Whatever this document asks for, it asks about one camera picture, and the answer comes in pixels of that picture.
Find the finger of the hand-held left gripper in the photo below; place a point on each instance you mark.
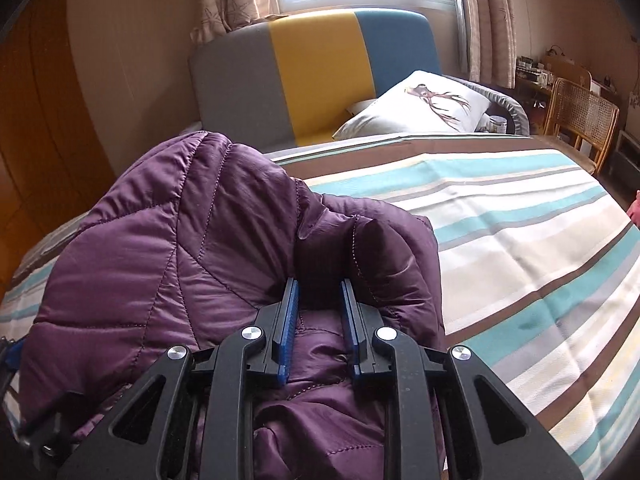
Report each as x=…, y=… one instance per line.
x=47, y=425

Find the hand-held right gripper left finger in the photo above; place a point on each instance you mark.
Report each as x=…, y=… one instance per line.
x=287, y=330

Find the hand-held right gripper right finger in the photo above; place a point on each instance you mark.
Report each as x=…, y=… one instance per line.
x=351, y=332

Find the purple quilted puffer jacket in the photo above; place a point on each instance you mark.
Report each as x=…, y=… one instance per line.
x=200, y=260

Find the striped bed sheet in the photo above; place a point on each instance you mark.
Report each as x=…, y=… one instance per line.
x=500, y=260

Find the small grey pillow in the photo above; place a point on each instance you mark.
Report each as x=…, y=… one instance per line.
x=361, y=106

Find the white deer print pillow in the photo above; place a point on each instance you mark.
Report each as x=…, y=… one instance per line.
x=415, y=107

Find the small printed jar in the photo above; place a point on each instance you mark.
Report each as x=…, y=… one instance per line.
x=497, y=124

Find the grey yellow blue headboard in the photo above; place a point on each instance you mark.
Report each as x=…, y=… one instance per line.
x=310, y=70

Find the orange wooden wardrobe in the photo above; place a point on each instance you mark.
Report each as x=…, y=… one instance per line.
x=45, y=135

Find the red cloth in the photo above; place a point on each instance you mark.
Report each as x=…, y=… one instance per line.
x=635, y=207

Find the cluttered wooden desk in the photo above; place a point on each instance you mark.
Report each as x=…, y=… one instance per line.
x=532, y=80

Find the rattan chair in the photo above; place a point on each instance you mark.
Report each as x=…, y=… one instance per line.
x=585, y=110

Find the beige patterned curtain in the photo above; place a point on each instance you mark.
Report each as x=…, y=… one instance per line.
x=492, y=20
x=230, y=0

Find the grey padded bed rail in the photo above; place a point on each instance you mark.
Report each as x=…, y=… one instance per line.
x=512, y=110

